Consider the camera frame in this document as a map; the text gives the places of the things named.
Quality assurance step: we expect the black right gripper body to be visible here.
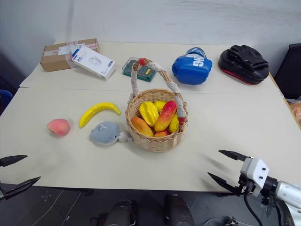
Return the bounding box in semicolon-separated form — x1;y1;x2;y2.
235;177;257;196

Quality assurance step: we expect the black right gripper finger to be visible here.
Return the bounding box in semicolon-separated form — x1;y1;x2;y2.
207;172;242;195
218;150;253;162

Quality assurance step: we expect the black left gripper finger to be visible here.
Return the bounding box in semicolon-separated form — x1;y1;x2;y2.
0;176;41;201
0;154;28;168

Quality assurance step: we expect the small yellow fruit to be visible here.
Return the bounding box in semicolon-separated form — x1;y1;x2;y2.
169;113;180;134

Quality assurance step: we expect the pink peach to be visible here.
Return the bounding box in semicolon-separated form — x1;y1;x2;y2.
46;118;71;137

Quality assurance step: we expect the blue bin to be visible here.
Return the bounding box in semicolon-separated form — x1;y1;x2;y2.
0;89;13;116

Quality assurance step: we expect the small red apple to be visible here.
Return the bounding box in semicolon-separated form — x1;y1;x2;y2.
154;129;170;138

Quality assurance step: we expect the red and yellow mango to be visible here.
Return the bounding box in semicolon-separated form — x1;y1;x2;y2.
154;100;178;132

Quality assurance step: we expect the black punch mitt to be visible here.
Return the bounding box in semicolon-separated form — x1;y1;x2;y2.
218;44;270;85

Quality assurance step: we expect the yellow lemon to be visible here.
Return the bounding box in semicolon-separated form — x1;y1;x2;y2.
153;100;168;113

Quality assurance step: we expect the yellow starfruit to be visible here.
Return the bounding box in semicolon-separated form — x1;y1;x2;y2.
139;101;160;127

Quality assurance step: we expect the orange papaya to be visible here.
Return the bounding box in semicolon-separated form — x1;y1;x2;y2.
131;116;154;137

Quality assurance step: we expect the blue boxing glove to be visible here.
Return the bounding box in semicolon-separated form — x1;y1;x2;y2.
172;47;213;85

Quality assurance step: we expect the grey plush whale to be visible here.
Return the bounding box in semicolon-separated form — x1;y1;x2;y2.
88;121;132;145

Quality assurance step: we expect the yellow banana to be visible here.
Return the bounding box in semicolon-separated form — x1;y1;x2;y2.
79;102;121;129

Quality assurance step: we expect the black chair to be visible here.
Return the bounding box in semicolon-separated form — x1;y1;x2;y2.
274;43;301;99

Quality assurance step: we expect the brown cardboard box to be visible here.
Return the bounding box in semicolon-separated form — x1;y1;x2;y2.
40;38;100;72

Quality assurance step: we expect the green screwdriver bit case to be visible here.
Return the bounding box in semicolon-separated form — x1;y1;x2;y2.
121;56;158;83

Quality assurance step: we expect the white product box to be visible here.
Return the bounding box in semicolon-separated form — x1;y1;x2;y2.
71;45;117;81

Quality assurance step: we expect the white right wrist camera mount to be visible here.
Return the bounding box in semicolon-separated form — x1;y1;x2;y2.
239;156;270;197

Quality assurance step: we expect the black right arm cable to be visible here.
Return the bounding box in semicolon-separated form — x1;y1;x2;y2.
243;193;259;226

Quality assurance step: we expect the wicker basket with wrapped handle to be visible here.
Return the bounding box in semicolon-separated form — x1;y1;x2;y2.
125;58;189;153

